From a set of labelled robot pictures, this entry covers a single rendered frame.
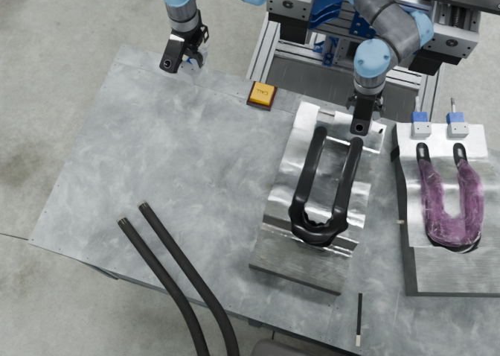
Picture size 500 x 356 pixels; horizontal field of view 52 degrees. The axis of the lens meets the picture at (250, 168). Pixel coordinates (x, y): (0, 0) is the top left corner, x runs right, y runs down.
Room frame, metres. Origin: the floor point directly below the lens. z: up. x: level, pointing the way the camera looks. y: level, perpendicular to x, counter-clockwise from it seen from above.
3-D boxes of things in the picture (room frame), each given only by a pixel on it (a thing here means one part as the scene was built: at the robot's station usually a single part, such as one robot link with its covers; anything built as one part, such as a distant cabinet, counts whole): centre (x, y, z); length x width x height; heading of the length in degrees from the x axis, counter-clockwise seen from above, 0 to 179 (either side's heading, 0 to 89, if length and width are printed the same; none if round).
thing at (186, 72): (0.82, 0.16, 0.93); 0.13 x 0.05 x 0.05; 151
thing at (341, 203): (0.44, -0.21, 0.92); 0.35 x 0.16 x 0.09; 162
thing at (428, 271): (0.40, -0.56, 0.86); 0.50 x 0.26 x 0.11; 179
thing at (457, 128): (0.67, -0.61, 0.86); 0.13 x 0.05 x 0.05; 179
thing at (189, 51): (0.81, 0.16, 1.09); 0.09 x 0.08 x 0.12; 151
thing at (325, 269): (0.43, -0.20, 0.87); 0.50 x 0.26 x 0.14; 162
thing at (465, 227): (0.40, -0.56, 0.90); 0.26 x 0.18 x 0.08; 179
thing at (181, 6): (0.80, 0.17, 1.25); 0.09 x 0.08 x 0.11; 154
